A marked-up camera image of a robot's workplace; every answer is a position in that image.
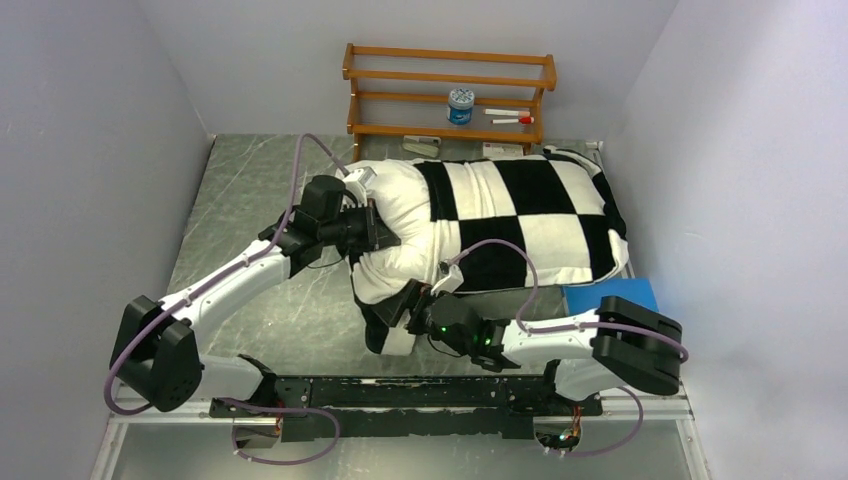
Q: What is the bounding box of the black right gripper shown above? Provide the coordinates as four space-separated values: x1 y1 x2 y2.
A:
372 277 471 355

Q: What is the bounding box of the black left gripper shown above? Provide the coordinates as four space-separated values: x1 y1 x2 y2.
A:
320 198 402 253

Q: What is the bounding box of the white pillow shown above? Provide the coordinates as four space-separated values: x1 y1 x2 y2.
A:
351 159 445 305

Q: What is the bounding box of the black white checkered pillowcase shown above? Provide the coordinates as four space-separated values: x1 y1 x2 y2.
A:
357 146 631 357

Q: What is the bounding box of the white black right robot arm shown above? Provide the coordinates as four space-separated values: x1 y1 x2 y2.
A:
360 280 688 414

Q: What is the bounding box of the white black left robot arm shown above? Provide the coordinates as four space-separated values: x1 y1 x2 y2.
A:
104 167 399 416

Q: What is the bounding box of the small white red box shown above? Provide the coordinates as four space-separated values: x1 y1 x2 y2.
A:
482 142 525 159

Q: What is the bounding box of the blue white round jar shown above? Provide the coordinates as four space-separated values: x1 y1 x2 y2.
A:
447 88 475 126

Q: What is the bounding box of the white marker pen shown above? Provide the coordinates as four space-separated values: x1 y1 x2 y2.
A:
484 108 531 118

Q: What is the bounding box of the red capped marker pen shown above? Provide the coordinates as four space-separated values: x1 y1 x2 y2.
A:
490 116 535 125

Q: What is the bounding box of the wooden shelf rack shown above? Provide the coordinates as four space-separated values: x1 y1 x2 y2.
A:
341 43 558 160

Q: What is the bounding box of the blue foam block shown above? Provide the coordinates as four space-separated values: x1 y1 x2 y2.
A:
562 278 660 315

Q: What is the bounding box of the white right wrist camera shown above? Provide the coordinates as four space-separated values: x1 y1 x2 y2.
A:
431 261 464 296

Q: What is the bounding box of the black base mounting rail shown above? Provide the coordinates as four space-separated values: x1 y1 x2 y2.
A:
250 374 603 442

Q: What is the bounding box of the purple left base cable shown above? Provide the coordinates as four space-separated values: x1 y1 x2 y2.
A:
221 400 342 468

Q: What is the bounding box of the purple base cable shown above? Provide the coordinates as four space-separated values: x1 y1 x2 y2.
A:
221 400 342 468
533 387 645 460

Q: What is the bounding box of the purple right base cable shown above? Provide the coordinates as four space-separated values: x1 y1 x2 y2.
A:
533 387 645 460

